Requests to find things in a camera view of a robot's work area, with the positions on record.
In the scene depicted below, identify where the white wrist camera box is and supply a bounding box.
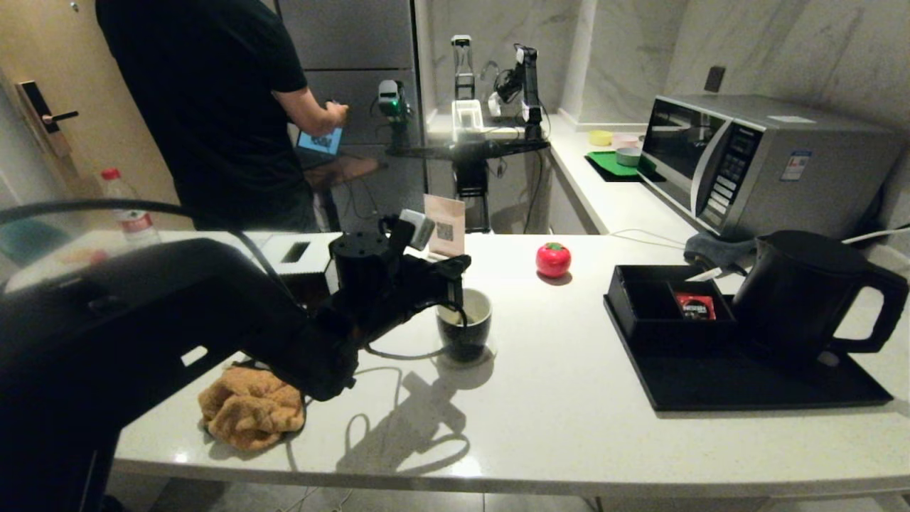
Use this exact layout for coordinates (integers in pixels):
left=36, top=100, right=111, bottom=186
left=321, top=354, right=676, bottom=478
left=398, top=208, right=436, bottom=251

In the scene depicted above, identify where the door lock with handle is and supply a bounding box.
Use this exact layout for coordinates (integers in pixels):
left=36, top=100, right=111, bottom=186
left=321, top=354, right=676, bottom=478
left=16, top=78, right=80, bottom=157

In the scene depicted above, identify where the brown wooden side table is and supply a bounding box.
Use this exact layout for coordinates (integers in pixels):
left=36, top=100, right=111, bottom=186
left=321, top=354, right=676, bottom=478
left=306, top=153, right=388, bottom=232

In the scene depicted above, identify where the red coffee sachet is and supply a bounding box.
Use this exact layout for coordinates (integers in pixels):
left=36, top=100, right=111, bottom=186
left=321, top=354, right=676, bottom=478
left=674, top=292, right=716, bottom=322

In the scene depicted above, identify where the grey cloth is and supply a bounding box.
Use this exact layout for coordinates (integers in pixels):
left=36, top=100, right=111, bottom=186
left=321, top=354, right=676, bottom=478
left=684, top=233, right=760, bottom=271

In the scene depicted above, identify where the person in black shirt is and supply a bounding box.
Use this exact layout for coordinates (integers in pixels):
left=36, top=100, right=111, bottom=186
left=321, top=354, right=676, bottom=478
left=95, top=0, right=350, bottom=232

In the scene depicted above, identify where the QR code sign stand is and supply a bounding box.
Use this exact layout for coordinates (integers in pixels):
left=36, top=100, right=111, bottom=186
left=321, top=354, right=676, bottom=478
left=424, top=194, right=467, bottom=260

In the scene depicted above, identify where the black compartment organizer box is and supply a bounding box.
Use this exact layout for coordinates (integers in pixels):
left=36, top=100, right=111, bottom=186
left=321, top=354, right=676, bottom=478
left=606, top=265, right=737, bottom=356

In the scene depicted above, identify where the thin white cable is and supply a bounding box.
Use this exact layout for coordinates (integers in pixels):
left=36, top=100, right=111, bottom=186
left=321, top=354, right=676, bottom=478
left=608, top=229, right=701, bottom=250

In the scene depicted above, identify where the black ceramic cup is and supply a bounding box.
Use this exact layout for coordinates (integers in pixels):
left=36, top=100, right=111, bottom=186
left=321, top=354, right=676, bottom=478
left=435, top=288, right=493, bottom=363

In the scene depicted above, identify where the green cutting board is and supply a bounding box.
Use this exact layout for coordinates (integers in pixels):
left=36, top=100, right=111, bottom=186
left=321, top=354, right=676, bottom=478
left=584, top=151, right=665, bottom=184

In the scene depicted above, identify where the black tissue box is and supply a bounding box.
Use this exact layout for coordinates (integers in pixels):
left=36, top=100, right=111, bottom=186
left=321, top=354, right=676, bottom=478
left=259, top=233, right=343, bottom=314

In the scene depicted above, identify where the teal stool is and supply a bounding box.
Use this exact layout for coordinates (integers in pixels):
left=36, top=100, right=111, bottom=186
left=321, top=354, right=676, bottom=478
left=0, top=217, right=45, bottom=264

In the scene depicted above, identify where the open laptop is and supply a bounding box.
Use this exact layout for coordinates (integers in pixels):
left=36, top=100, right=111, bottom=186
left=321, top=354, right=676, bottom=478
left=297, top=124, right=344, bottom=156

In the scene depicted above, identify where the black serving tray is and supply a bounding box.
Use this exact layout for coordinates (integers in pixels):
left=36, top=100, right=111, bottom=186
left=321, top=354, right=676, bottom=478
left=603, top=295, right=894, bottom=413

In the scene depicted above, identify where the black electric kettle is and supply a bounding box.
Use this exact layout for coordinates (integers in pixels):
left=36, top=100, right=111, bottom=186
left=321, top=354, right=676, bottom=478
left=732, top=230, right=910, bottom=360

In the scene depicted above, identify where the orange fluffy cloth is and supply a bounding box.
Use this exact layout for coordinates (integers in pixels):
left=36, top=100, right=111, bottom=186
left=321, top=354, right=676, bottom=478
left=198, top=363, right=308, bottom=452

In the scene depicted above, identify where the red tomato-shaped timer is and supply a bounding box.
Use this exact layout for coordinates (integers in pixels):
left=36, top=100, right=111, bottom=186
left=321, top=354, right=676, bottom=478
left=535, top=242, right=572, bottom=279

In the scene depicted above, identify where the silver microwave oven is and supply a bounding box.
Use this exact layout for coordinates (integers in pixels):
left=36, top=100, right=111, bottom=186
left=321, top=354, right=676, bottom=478
left=638, top=94, right=909, bottom=242

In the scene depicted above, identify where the clear plastic water bottle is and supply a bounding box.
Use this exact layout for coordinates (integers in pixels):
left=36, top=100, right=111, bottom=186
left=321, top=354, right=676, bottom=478
left=100, top=167, right=161, bottom=247

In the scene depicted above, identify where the black teleoperation stand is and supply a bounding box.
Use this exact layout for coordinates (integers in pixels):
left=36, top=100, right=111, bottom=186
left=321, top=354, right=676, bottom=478
left=387, top=34, right=552, bottom=235

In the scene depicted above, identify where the thick white cable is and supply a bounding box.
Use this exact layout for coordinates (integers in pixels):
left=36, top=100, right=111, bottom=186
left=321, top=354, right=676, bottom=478
left=845, top=226, right=910, bottom=246

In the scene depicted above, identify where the silver refrigerator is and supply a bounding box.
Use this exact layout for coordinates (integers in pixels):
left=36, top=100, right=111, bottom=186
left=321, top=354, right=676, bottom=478
left=276, top=0, right=427, bottom=234

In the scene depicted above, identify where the chrome kitchen faucet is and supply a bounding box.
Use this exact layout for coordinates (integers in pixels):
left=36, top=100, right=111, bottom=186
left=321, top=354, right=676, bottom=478
left=481, top=60, right=503, bottom=114

